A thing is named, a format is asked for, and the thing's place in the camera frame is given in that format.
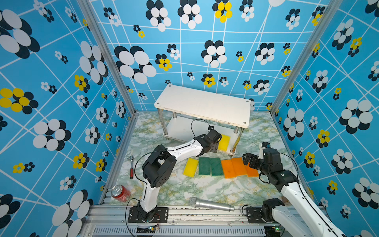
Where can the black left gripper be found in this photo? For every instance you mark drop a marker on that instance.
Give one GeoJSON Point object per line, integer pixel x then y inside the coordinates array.
{"type": "Point", "coordinates": [214, 147]}

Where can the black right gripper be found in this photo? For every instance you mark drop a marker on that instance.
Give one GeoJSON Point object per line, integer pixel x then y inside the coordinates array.
{"type": "Point", "coordinates": [254, 159]}

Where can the yellow sponge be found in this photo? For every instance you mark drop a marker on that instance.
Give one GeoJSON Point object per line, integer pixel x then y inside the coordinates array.
{"type": "Point", "coordinates": [224, 143]}
{"type": "Point", "coordinates": [190, 168]}

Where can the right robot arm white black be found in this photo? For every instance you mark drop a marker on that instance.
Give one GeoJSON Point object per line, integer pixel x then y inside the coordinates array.
{"type": "Point", "coordinates": [314, 222]}

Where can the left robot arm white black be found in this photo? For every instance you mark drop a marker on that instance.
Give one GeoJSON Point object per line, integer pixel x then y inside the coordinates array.
{"type": "Point", "coordinates": [159, 165]}

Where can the white two-tier shelf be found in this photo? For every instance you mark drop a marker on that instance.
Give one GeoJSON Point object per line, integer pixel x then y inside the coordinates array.
{"type": "Point", "coordinates": [185, 113]}

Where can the green sponge left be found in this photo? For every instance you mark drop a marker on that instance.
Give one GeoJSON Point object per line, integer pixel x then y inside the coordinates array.
{"type": "Point", "coordinates": [204, 167]}

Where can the green sponge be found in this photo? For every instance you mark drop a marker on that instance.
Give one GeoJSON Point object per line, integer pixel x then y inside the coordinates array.
{"type": "Point", "coordinates": [216, 167]}
{"type": "Point", "coordinates": [204, 167]}

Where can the orange sponge right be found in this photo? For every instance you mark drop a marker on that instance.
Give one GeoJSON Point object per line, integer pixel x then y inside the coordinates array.
{"type": "Point", "coordinates": [251, 172]}

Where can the orange sponge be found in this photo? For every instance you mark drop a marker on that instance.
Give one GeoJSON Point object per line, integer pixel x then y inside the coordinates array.
{"type": "Point", "coordinates": [228, 169]}
{"type": "Point", "coordinates": [239, 166]}
{"type": "Point", "coordinates": [251, 172]}

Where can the green sponge right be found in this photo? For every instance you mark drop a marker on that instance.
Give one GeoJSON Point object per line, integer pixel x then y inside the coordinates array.
{"type": "Point", "coordinates": [216, 167]}

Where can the orange sponge middle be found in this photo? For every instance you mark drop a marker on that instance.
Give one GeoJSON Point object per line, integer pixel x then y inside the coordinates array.
{"type": "Point", "coordinates": [239, 166]}

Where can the orange sponge left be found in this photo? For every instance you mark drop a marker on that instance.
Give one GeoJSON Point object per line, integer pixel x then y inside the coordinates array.
{"type": "Point", "coordinates": [228, 169]}

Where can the silver microphone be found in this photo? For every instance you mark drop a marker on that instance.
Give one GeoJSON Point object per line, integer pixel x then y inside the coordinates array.
{"type": "Point", "coordinates": [201, 203]}

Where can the red soda can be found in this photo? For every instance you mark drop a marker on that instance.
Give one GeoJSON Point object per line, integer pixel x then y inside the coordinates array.
{"type": "Point", "coordinates": [120, 193]}

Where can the aluminium frame post right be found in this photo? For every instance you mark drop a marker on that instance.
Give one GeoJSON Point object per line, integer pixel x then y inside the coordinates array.
{"type": "Point", "coordinates": [330, 12]}

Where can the aluminium frame post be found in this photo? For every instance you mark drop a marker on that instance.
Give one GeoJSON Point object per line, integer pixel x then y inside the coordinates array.
{"type": "Point", "coordinates": [330, 12]}
{"type": "Point", "coordinates": [96, 31]}

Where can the red handled ratchet wrench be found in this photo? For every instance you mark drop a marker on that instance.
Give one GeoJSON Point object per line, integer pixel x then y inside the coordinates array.
{"type": "Point", "coordinates": [131, 176]}

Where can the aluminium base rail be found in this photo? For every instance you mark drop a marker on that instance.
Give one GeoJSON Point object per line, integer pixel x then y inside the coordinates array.
{"type": "Point", "coordinates": [182, 221]}

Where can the aluminium frame post left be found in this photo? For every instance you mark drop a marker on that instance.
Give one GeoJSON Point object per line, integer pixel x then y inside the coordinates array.
{"type": "Point", "coordinates": [96, 31]}

